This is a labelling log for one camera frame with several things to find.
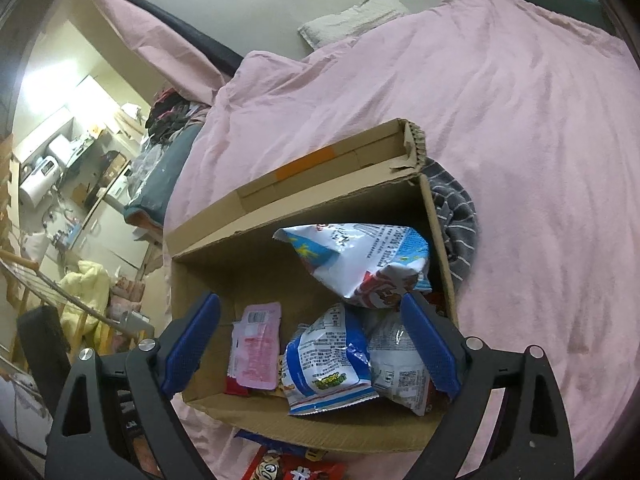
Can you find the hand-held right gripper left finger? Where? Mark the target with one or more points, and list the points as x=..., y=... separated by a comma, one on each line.
x=192, y=345

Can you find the large white blue snack bag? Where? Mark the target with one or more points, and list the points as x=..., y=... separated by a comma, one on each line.
x=360, y=260

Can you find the black headboard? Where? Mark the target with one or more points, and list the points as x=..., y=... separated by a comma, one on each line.
x=190, y=37

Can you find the grey striped cloth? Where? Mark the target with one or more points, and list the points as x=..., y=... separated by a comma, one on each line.
x=455, y=220

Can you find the brown cardboard box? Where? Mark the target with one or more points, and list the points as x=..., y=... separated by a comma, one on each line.
x=225, y=270

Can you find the red cartoon snack bag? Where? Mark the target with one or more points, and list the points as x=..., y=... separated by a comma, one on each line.
x=290, y=470

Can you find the thin red snack packet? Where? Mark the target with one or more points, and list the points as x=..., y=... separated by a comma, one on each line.
x=232, y=387

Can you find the white blue green-label snack bag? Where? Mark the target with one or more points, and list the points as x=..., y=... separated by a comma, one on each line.
x=325, y=355

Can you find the light clothes pile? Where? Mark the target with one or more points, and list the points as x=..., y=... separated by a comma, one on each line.
x=145, y=165

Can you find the blue yellow snack bag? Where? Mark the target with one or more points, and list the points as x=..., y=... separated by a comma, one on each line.
x=255, y=437

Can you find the dark clothes pile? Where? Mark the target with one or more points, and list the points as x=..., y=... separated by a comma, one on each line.
x=170, y=115

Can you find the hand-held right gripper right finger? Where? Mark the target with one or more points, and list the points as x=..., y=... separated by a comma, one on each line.
x=430, y=345

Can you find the grey pillow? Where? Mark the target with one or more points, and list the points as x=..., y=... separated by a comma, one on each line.
x=350, y=22

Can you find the yellow jacket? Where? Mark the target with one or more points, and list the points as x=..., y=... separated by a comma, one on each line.
x=85, y=285

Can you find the white kitchen cabinet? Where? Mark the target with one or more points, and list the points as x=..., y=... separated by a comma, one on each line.
x=110, y=240

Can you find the white water heater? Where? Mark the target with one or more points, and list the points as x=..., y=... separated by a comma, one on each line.
x=37, y=182

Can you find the pink snack packet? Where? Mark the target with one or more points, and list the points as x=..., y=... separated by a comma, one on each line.
x=255, y=350

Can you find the white silver snack packet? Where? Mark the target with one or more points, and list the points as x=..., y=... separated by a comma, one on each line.
x=400, y=365

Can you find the pink draped sheet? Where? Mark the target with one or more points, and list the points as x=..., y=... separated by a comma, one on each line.
x=150, y=45

